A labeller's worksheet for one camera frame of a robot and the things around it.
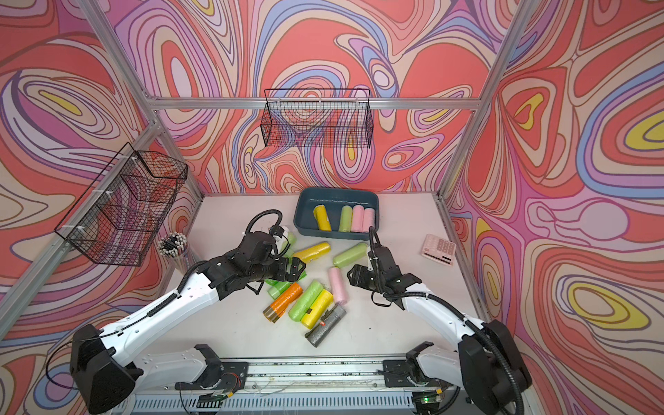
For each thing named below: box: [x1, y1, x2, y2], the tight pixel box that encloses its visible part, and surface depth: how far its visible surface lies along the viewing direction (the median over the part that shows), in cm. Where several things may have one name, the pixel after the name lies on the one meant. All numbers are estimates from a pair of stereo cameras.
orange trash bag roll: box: [262, 282, 304, 324], surface depth 87 cm
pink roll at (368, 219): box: [362, 207, 376, 233], surface depth 109 cm
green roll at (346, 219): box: [338, 204, 353, 233], surface depth 109 cm
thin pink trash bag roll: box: [328, 266, 349, 306], surface depth 90 cm
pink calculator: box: [420, 233, 457, 268], surface depth 101 cm
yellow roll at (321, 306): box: [300, 288, 334, 330], surface depth 86 cm
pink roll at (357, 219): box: [351, 204, 364, 233], surface depth 109 cm
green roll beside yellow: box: [288, 279, 325, 322], surface depth 87 cm
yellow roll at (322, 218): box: [312, 204, 332, 232], surface depth 110 cm
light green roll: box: [332, 242, 369, 269], surface depth 98 cm
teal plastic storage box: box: [293, 187, 380, 241], surface depth 110 cm
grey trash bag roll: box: [304, 304, 347, 348], surface depth 82 cm
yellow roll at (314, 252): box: [293, 242, 332, 262], surface depth 99 cm
